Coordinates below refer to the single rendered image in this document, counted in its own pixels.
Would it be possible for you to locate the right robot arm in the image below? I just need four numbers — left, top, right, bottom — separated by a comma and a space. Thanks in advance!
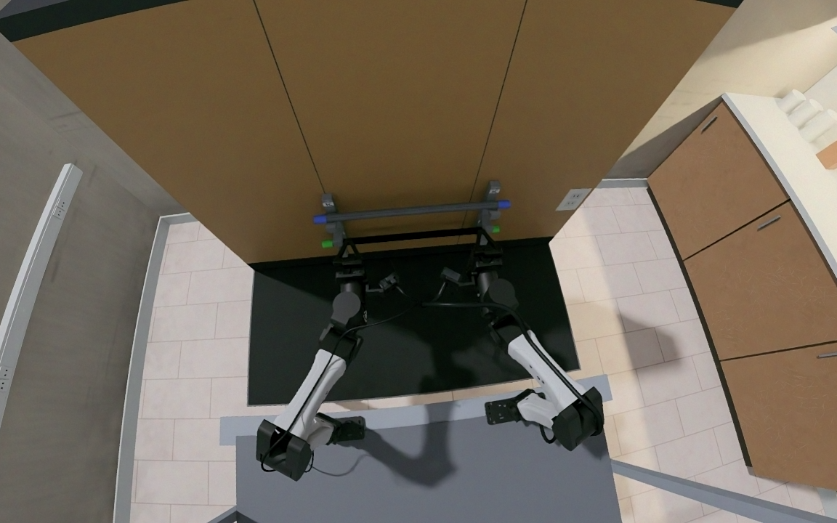
478, 279, 605, 451

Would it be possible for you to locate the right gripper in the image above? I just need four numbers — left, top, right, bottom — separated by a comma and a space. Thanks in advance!
444, 229, 503, 296

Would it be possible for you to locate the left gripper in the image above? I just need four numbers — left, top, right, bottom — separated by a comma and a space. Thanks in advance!
333, 238, 397, 305

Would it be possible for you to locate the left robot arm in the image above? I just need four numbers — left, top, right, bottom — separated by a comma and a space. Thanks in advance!
256, 291, 367, 482

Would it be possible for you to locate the grey flat panel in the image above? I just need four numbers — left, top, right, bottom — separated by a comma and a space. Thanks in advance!
219, 389, 622, 523

